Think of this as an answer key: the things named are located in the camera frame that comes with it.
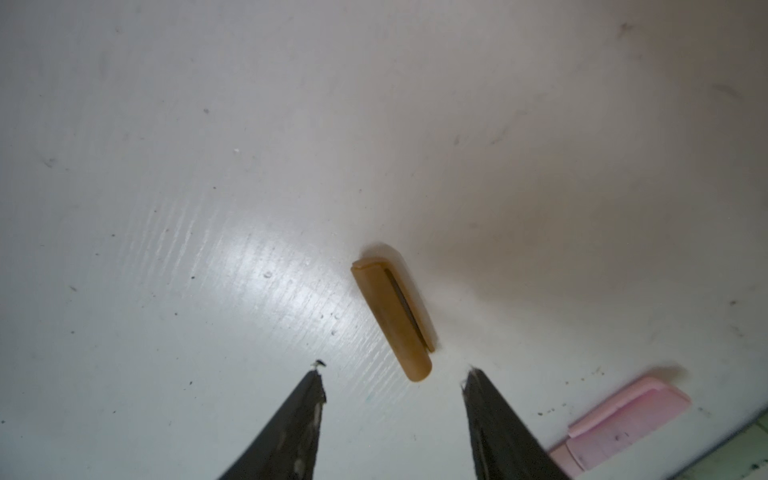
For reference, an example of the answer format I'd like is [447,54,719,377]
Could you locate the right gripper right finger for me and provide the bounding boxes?
[462,368,568,480]

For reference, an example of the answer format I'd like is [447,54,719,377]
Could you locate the pink pen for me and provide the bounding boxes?
[549,376,691,478]

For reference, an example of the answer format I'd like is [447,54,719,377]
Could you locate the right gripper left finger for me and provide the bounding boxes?
[221,368,326,480]

